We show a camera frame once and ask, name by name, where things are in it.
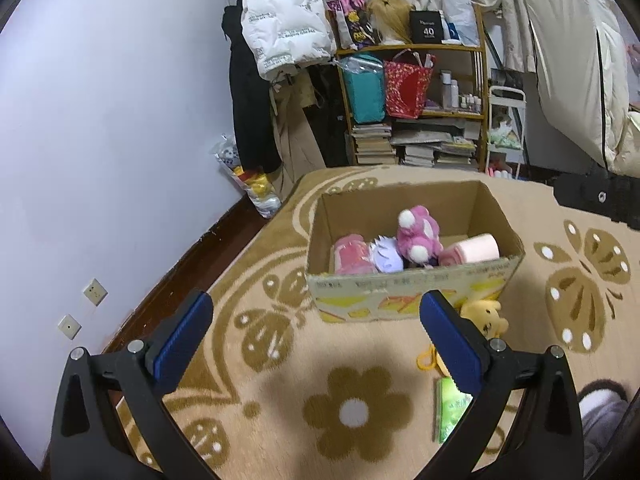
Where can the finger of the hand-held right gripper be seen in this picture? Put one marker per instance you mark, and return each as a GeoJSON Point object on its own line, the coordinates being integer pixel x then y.
{"type": "Point", "coordinates": [600, 195]}

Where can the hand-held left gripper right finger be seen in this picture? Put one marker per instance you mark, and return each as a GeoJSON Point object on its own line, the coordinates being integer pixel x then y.
{"type": "Point", "coordinates": [452, 345]}

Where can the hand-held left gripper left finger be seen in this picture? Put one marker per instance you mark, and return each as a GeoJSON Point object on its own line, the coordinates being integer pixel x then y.
{"type": "Point", "coordinates": [182, 345]}

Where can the yellow dog plush toy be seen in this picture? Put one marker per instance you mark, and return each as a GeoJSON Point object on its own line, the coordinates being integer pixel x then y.
{"type": "Point", "coordinates": [487, 317]}

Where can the green tissue pack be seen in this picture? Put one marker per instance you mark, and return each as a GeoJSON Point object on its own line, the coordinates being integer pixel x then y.
{"type": "Point", "coordinates": [450, 410]}

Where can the printed cardboard box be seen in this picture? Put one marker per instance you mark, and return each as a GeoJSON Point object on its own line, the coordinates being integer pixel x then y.
{"type": "Point", "coordinates": [360, 295]}

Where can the purple plush toy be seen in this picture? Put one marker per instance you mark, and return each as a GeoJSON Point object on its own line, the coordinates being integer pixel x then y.
{"type": "Point", "coordinates": [387, 257]}

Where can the pink bear plush toy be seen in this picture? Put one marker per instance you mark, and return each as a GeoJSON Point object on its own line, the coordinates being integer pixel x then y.
{"type": "Point", "coordinates": [420, 232]}

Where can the green and white pack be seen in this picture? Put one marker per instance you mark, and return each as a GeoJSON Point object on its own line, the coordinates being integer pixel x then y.
{"type": "Point", "coordinates": [506, 135]}

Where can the white trolley cart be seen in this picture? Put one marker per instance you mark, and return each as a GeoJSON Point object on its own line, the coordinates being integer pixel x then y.
{"type": "Point", "coordinates": [505, 91]}

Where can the row of small bottles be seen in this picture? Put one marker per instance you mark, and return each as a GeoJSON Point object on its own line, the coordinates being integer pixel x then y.
{"type": "Point", "coordinates": [470, 104]}

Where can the person's grey fleece clothing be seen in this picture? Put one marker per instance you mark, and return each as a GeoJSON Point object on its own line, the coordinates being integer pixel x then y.
{"type": "Point", "coordinates": [602, 420]}

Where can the pile of books and magazines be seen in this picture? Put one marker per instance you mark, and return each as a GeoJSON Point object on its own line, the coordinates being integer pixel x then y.
{"type": "Point", "coordinates": [435, 150]}

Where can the short white bottle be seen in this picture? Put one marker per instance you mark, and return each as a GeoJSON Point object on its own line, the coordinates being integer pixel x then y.
{"type": "Point", "coordinates": [454, 95]}

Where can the tall white bottle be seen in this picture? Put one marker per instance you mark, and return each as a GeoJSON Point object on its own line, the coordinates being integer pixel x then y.
{"type": "Point", "coordinates": [445, 91]}

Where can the stack of books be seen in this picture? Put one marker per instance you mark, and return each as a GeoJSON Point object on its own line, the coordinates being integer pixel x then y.
{"type": "Point", "coordinates": [372, 145]}

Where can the red patterned bag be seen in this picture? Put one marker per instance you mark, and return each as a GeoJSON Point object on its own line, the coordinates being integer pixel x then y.
{"type": "Point", "coordinates": [405, 90]}

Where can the wooden shelf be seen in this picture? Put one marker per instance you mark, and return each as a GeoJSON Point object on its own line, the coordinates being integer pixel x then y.
{"type": "Point", "coordinates": [425, 48]}

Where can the beige coat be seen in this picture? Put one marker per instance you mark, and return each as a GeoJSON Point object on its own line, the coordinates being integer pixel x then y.
{"type": "Point", "coordinates": [295, 145]}

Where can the white plastic bag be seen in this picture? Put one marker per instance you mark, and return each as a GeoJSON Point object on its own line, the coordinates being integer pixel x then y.
{"type": "Point", "coordinates": [457, 10]}

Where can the black box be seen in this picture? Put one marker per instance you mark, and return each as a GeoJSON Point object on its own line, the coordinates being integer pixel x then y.
{"type": "Point", "coordinates": [426, 27]}

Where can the black long coat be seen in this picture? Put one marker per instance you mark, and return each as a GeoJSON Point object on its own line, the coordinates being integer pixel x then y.
{"type": "Point", "coordinates": [250, 110]}

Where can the teal bag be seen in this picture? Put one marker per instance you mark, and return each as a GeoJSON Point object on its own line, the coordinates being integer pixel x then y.
{"type": "Point", "coordinates": [365, 97]}

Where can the black hanging garment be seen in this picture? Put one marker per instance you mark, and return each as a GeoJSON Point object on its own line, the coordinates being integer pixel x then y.
{"type": "Point", "coordinates": [330, 120]}

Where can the blonde wig on stand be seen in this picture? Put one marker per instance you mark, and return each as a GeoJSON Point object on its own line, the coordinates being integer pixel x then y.
{"type": "Point", "coordinates": [392, 17]}

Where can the clear zip bag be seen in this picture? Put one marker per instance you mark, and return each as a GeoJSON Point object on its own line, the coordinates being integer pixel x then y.
{"type": "Point", "coordinates": [357, 64]}

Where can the purple printed bag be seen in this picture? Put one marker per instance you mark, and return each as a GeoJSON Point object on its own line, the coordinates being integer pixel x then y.
{"type": "Point", "coordinates": [352, 20]}

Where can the white puffer jacket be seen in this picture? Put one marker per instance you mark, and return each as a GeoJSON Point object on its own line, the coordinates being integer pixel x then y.
{"type": "Point", "coordinates": [280, 20]}

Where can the white wall socket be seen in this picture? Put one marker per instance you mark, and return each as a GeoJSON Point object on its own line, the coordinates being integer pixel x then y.
{"type": "Point", "coordinates": [69, 327]}
{"type": "Point", "coordinates": [95, 291]}

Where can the plastic bag by wall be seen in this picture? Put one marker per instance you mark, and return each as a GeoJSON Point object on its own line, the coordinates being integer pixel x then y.
{"type": "Point", "coordinates": [250, 180]}

